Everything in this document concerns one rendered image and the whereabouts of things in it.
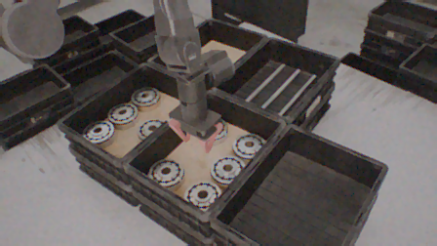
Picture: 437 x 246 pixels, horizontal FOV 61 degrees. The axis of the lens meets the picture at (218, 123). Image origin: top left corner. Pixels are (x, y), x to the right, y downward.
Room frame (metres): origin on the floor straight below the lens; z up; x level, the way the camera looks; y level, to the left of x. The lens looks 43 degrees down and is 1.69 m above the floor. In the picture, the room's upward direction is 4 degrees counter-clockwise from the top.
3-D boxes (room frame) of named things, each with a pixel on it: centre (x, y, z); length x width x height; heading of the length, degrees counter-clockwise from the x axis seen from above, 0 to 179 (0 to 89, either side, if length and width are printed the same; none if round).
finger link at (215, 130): (0.59, 0.04, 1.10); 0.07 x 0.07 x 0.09; 50
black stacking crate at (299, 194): (0.55, -0.20, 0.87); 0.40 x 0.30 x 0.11; 141
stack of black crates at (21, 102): (1.50, 0.97, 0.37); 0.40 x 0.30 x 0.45; 131
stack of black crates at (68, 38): (2.07, 0.94, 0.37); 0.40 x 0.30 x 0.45; 131
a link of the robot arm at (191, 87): (0.61, 0.05, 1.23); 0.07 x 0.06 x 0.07; 131
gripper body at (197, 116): (0.61, 0.05, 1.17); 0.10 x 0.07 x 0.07; 50
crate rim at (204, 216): (0.74, 0.04, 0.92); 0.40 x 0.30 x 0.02; 141
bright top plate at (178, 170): (0.70, 0.16, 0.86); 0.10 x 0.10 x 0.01
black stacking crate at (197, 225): (0.74, 0.04, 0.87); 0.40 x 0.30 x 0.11; 141
